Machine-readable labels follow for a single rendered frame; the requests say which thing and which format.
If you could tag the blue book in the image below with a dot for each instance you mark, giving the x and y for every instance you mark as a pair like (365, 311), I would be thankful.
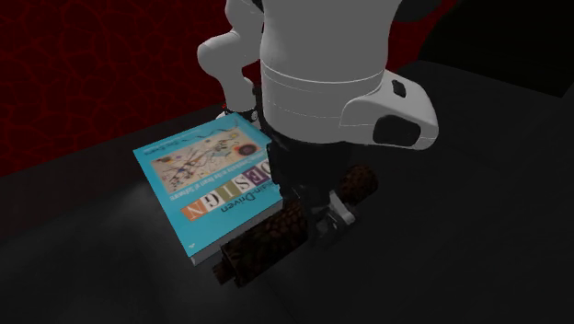
(211, 179)

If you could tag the black sofa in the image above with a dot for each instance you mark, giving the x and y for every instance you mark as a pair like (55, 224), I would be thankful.
(448, 233)

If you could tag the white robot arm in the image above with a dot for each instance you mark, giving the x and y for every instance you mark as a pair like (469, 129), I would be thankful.
(314, 54)

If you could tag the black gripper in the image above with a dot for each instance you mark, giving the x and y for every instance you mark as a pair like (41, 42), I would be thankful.
(309, 166)

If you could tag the brown scaly roll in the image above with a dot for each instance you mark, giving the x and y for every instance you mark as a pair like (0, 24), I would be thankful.
(264, 238)

